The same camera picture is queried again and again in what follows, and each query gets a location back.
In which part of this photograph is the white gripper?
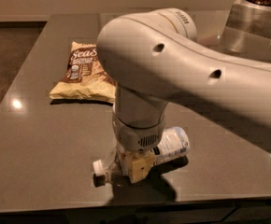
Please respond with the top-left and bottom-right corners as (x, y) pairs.
(112, 115), (165, 184)

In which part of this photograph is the blue label plastic water bottle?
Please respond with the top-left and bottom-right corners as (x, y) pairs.
(93, 127), (190, 176)

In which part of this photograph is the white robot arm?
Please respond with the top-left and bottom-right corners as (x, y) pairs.
(96, 8), (271, 183)

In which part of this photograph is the brown sea salt chip bag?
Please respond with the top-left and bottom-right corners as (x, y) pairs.
(50, 42), (116, 104)

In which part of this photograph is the silver metal dispenser base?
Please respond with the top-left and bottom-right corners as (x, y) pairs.
(226, 0), (271, 39)

